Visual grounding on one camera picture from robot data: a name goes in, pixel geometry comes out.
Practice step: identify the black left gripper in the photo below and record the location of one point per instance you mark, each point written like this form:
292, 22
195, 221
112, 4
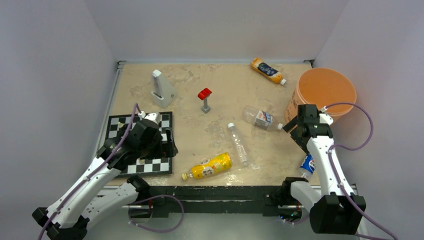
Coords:
170, 148

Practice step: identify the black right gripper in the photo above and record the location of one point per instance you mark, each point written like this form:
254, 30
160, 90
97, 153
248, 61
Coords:
288, 127

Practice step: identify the blue cap pepsi bottle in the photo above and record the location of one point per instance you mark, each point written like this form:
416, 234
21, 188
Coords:
307, 167

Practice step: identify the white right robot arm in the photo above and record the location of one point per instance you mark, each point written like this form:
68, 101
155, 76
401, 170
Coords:
336, 209

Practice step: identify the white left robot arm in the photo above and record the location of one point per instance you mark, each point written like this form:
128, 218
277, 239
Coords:
80, 208

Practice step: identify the orange plastic bin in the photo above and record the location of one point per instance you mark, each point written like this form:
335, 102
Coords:
321, 87

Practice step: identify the yellow juice bottle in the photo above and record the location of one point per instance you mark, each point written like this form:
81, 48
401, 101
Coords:
209, 167

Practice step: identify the clear bottle white label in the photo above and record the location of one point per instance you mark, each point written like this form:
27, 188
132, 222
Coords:
262, 119

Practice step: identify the white metronome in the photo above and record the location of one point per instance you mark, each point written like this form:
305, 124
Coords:
163, 92

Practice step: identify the black white chessboard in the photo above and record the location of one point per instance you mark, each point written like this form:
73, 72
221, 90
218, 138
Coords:
151, 167

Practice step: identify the orange bottle blue label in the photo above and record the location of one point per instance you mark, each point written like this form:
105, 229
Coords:
267, 71

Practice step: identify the red grey toy stand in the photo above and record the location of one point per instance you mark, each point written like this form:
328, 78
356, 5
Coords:
203, 95

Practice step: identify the clear empty plastic bottle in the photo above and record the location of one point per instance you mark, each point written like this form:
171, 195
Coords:
238, 143

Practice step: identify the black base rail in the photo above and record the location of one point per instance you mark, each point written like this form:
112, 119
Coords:
267, 200

